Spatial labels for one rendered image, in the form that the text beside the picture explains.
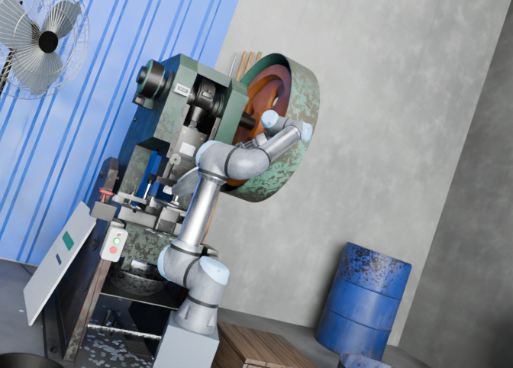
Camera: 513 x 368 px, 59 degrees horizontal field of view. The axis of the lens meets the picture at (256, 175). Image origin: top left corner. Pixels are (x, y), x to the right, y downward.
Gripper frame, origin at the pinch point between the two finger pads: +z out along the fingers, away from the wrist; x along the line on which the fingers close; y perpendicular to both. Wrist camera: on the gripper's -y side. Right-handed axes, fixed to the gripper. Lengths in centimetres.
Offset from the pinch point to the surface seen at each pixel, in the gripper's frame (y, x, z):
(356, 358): 7, 100, -18
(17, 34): 36, -83, 51
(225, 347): 9, 74, 30
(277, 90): -36, -31, -40
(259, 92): -53, -41, -30
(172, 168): -8.0, -11.2, 24.1
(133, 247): 7, 18, 51
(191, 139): -12.9, -21.6, 10.4
